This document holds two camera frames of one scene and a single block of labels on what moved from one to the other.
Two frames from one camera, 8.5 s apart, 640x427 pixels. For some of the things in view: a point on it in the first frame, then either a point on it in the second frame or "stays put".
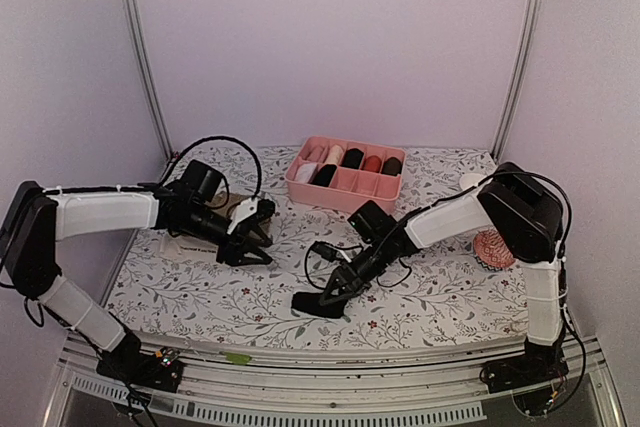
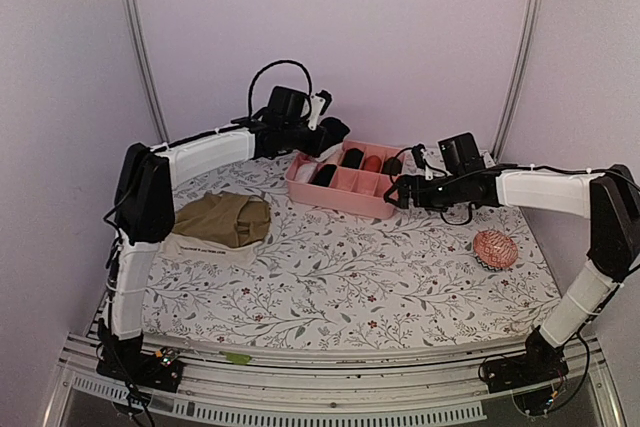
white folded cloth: (304, 172) stays put
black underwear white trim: (310, 302) -> (332, 133)
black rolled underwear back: (352, 158) stays put
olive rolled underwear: (393, 166) stays put
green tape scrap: (238, 358) stays put
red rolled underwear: (372, 163) stays put
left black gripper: (236, 252) -> (315, 150)
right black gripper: (349, 280) -> (420, 200)
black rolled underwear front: (324, 176) stays put
